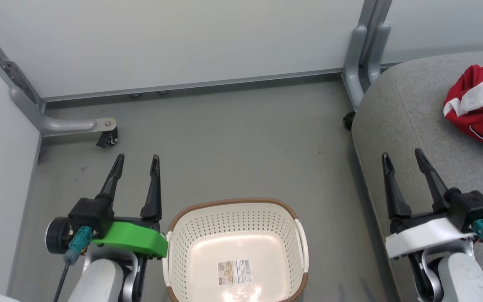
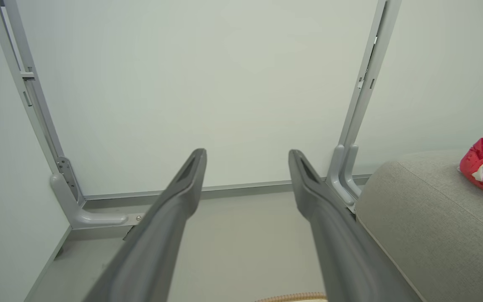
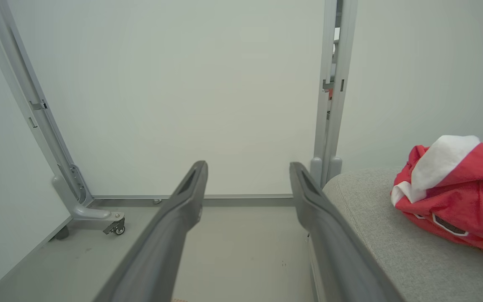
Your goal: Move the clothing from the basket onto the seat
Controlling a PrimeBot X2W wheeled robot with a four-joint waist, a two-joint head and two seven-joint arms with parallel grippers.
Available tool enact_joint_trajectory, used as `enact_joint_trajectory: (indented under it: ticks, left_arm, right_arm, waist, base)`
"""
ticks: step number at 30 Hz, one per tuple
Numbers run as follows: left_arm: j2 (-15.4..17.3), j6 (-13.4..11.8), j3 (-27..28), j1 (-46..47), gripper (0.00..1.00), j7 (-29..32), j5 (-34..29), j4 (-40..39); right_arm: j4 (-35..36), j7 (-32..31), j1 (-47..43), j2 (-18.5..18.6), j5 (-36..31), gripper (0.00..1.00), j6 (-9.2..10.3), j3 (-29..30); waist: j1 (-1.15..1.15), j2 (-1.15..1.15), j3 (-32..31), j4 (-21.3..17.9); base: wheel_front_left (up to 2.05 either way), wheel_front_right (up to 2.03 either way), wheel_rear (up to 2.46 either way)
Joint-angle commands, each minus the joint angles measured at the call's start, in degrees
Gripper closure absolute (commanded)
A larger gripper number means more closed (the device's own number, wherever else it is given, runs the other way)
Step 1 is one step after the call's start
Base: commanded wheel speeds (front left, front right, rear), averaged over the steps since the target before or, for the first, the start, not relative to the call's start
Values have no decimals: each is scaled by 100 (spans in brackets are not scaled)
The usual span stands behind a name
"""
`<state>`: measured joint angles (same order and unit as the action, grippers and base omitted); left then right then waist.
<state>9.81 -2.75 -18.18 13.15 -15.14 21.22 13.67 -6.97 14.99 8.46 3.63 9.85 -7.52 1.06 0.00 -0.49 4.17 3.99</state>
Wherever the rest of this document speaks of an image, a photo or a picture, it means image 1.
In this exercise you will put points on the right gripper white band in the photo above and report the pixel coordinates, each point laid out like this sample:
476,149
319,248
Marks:
430,230

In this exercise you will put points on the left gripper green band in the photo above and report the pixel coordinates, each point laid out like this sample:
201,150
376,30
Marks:
128,239

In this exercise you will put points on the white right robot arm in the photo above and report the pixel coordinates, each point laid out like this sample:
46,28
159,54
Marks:
459,277

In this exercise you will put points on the cream perforated laundry basket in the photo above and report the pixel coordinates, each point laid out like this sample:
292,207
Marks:
191,235

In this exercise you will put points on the black caster wheel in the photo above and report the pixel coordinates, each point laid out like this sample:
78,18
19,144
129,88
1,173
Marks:
349,121
108,138

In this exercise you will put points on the grey partition foot with bolt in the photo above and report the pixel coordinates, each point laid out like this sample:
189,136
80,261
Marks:
57,124

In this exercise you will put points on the paper label sticker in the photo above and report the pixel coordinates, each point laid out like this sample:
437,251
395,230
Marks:
235,272

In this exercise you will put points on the grey partition base rail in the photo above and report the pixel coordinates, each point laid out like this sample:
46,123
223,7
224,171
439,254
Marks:
191,87

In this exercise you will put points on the grey forked partition post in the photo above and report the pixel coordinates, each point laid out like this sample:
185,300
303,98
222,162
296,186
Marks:
365,50

